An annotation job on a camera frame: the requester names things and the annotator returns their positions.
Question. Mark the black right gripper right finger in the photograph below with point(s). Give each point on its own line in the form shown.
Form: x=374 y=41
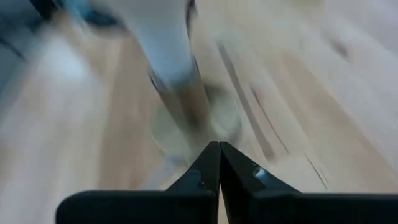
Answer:
x=264 y=205

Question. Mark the white flood lightbulb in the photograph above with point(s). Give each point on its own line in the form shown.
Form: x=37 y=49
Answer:
x=161 y=40

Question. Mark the brass lamp socket base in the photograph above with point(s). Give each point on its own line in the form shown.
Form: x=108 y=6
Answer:
x=192 y=109

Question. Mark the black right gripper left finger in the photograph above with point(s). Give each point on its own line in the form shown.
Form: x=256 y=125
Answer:
x=186 y=202

